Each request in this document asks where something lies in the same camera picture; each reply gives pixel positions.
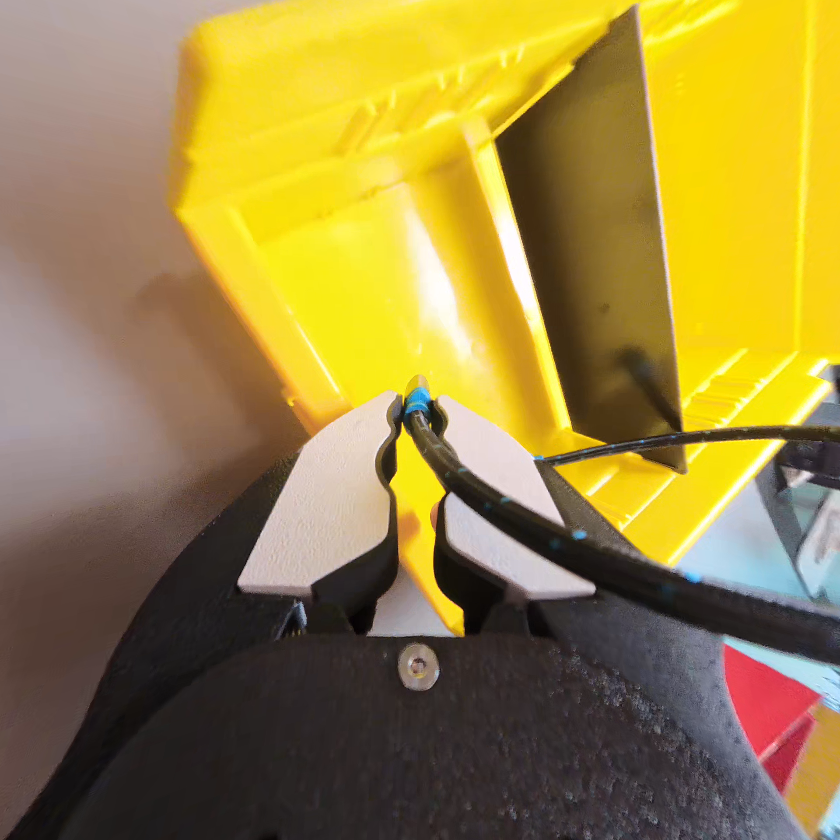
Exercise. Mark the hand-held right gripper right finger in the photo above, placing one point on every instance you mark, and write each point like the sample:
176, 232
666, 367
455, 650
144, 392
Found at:
499, 561

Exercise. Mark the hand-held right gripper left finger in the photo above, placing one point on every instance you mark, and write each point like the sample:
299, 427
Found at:
328, 518

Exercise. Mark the yellow storage bin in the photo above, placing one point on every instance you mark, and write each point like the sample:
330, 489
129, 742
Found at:
367, 262

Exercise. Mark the red storage bin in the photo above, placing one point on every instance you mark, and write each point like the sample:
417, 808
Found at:
761, 709

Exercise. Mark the black bin divider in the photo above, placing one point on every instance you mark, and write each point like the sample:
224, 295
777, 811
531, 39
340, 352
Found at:
590, 229

